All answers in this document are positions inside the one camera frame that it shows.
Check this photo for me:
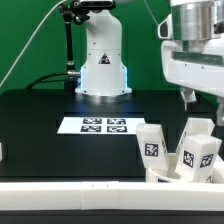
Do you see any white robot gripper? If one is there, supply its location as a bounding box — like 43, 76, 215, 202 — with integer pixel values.
158, 16, 224, 126

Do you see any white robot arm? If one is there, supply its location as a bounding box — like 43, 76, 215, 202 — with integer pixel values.
70, 0, 224, 126

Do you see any white marker sheet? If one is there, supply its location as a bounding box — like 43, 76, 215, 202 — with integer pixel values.
57, 117, 145, 135

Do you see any white L-shaped fence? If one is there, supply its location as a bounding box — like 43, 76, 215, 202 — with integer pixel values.
0, 182, 224, 211

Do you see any white block at left edge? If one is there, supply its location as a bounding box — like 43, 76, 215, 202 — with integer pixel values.
0, 142, 3, 162

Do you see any black camera stand pole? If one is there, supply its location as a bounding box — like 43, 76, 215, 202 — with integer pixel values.
59, 0, 90, 94

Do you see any black cable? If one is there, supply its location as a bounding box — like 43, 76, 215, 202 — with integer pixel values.
25, 72, 70, 90

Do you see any white cable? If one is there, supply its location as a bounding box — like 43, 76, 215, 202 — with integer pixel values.
0, 0, 68, 88

